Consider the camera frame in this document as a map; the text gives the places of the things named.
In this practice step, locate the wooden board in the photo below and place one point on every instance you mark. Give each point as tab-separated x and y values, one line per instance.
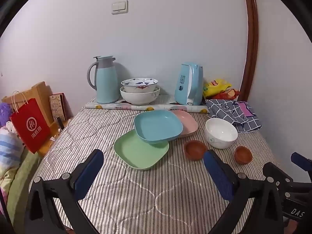
40	92

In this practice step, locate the brown wooden door frame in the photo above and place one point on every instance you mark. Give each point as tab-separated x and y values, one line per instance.
251	50

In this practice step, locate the red snack bag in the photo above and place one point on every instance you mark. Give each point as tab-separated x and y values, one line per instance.
229	94

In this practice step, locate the light blue thermos jug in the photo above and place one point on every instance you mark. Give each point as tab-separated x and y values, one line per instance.
102	77

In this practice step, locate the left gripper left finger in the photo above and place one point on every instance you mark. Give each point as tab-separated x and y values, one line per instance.
41	214

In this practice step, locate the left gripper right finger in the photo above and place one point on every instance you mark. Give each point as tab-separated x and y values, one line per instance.
265	215

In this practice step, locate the red paper shopping bag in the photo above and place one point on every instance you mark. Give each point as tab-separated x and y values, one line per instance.
29	123

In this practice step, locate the light blue electric kettle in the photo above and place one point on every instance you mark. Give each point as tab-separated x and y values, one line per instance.
189	89

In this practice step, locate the blue patterned ceramic bowl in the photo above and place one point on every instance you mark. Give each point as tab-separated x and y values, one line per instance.
139	85

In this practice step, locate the blue striped fabric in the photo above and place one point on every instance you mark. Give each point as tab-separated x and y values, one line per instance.
11	149

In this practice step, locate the small brown wooden bowl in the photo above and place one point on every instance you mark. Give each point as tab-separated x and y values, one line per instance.
243	155

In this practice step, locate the pink square plate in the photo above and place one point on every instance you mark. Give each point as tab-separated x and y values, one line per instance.
190	126

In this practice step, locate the purple plush toy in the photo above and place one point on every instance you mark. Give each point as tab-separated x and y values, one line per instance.
5	113

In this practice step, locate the yellow chip bag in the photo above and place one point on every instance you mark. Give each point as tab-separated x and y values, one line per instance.
215	87

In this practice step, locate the blue square plate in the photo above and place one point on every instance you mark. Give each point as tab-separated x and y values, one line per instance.
158	126

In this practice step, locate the green square plate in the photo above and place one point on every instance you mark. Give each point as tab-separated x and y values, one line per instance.
138	154

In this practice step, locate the fruit print rolled mat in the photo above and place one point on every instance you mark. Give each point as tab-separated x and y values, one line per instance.
165	102

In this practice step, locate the grey checkered cloth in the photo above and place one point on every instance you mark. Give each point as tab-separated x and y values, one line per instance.
238	113

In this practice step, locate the patterned book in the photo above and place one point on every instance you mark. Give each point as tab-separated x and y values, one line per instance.
57	106

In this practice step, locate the large white ceramic bowl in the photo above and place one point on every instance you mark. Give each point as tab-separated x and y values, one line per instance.
140	98

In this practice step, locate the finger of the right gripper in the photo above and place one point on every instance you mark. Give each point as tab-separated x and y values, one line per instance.
286	182
301	161

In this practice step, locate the white wall light switch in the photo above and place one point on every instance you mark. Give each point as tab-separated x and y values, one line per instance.
120	7

